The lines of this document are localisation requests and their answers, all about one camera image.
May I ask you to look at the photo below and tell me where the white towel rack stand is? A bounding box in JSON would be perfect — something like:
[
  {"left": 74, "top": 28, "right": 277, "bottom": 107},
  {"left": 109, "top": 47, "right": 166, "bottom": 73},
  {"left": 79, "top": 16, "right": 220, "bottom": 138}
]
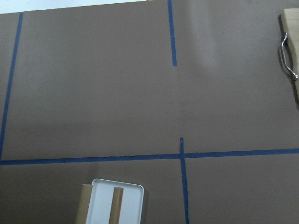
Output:
[{"left": 75, "top": 178, "right": 144, "bottom": 224}]

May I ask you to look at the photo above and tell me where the bamboo cutting board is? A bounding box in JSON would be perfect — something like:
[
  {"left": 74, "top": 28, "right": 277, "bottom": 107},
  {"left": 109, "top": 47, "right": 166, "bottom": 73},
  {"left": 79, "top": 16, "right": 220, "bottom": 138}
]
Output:
[{"left": 280, "top": 8, "right": 299, "bottom": 100}]

